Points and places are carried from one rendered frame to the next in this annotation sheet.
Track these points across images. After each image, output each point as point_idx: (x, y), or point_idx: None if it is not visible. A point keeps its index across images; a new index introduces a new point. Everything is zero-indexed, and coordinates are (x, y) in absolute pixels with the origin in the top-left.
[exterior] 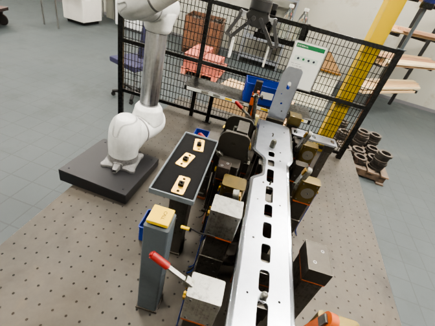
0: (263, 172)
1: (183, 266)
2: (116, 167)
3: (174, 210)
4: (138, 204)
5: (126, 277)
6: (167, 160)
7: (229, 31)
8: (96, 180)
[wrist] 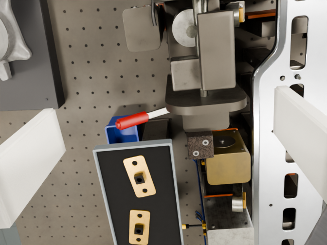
0: (282, 43)
1: (183, 152)
2: (3, 72)
3: None
4: (80, 93)
5: None
6: (116, 243)
7: None
8: (3, 105)
